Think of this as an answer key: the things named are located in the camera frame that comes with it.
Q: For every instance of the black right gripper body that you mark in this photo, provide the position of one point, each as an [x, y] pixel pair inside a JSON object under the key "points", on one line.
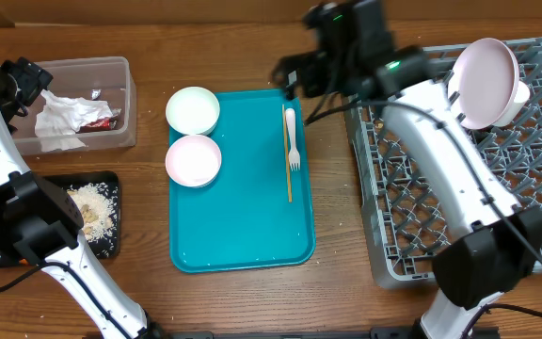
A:
{"points": [[327, 71]]}

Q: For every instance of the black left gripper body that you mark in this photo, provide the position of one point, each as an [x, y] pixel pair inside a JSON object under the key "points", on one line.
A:
{"points": [[18, 86]]}

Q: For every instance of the small white napkin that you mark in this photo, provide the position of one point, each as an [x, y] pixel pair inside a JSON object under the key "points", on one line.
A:
{"points": [[60, 143]]}

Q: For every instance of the wooden chopstick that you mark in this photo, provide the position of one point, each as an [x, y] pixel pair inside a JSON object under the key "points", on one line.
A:
{"points": [[286, 150]]}

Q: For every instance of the red snack wrapper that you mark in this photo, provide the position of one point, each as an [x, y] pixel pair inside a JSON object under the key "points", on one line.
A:
{"points": [[97, 115]]}

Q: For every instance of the white plastic fork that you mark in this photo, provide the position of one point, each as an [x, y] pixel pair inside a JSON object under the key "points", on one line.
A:
{"points": [[293, 154]]}

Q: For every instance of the pink plate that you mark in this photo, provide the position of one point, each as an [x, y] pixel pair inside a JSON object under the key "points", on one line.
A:
{"points": [[485, 80]]}

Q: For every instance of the white paper cup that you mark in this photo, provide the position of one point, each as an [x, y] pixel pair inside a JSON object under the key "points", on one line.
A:
{"points": [[521, 97]]}

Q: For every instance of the cream white bowl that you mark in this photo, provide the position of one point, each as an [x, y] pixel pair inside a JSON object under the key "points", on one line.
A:
{"points": [[193, 111]]}

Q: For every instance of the pink bowl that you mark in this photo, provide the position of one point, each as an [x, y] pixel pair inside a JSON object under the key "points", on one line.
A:
{"points": [[193, 161]]}

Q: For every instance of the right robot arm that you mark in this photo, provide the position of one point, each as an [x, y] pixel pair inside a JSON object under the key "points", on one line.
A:
{"points": [[496, 242]]}

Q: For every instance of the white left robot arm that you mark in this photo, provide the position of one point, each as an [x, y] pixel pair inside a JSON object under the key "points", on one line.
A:
{"points": [[79, 271]]}

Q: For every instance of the black food waste tray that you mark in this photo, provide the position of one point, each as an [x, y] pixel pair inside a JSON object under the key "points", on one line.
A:
{"points": [[41, 215]]}

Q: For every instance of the grey dishwasher rack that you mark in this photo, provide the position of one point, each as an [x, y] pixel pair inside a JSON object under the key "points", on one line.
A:
{"points": [[403, 223]]}

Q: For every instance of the clear plastic bin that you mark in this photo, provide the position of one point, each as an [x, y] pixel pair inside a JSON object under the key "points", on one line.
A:
{"points": [[76, 78]]}

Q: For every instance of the rice and peanuts pile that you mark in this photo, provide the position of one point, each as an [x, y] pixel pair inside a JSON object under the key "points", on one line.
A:
{"points": [[96, 209]]}

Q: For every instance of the teal serving tray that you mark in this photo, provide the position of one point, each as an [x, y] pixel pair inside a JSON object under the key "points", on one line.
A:
{"points": [[255, 213]]}

